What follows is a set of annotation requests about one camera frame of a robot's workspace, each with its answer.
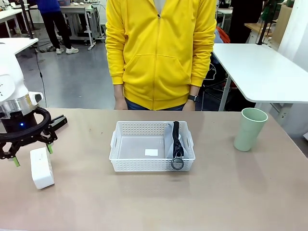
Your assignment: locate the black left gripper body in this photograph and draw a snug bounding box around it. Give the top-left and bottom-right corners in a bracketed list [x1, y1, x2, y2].
[0, 108, 45, 146]

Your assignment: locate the white rectangular box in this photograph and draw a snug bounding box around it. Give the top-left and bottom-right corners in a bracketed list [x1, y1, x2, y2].
[29, 147, 55, 190]

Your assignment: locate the person's left forearm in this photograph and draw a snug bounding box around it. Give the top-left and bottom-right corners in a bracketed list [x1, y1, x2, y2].
[189, 40, 215, 96]

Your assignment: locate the person's right forearm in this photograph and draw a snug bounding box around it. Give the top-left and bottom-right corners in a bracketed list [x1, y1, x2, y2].
[105, 40, 126, 96]

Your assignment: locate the white perforated plastic basket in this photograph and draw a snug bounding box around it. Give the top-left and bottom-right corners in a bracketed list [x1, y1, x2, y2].
[109, 120, 196, 172]

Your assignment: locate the person's right hand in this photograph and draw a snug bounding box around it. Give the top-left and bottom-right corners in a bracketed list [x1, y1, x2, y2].
[114, 95, 128, 111]

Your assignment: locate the small white side table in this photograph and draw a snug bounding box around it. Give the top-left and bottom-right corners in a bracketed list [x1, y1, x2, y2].
[0, 38, 39, 56]

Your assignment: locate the black clamp pole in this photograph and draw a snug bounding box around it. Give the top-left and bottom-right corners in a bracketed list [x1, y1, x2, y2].
[21, 0, 35, 40]

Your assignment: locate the bystander in blue top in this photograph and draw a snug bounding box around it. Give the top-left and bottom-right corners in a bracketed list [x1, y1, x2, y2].
[37, 0, 79, 55]

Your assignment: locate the white background desk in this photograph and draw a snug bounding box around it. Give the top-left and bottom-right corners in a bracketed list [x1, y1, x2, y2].
[60, 4, 106, 51]

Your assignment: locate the person in yellow hoodie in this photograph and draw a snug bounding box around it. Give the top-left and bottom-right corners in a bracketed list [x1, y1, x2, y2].
[105, 0, 217, 111]

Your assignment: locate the pale green plastic cup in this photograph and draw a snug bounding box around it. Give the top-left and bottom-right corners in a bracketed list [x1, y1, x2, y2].
[233, 107, 269, 152]

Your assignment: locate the large white side table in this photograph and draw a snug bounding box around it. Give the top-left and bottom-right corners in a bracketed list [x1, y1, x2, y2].
[212, 43, 308, 112]

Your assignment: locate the bystander in black clothes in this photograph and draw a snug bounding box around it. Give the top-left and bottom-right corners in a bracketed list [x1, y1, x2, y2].
[229, 0, 263, 44]

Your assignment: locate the wooden background table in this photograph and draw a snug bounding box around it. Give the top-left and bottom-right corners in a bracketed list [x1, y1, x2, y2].
[244, 22, 278, 35]

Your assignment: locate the black lamp pole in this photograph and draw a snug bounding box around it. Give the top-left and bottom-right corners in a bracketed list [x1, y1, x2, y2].
[257, 20, 271, 46]

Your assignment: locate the tall cardboard carton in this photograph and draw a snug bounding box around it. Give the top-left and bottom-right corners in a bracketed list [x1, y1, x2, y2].
[273, 4, 292, 44]

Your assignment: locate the white partition panel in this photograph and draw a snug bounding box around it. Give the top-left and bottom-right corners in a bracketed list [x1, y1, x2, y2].
[278, 0, 308, 62]

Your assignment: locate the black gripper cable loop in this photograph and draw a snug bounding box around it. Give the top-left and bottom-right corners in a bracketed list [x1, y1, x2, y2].
[0, 107, 52, 143]

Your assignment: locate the black hanging floor cable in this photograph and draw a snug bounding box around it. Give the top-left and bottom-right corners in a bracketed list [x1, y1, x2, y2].
[35, 48, 48, 108]

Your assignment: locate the white cable bundle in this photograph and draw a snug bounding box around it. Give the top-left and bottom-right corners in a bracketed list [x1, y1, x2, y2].
[206, 63, 218, 80]

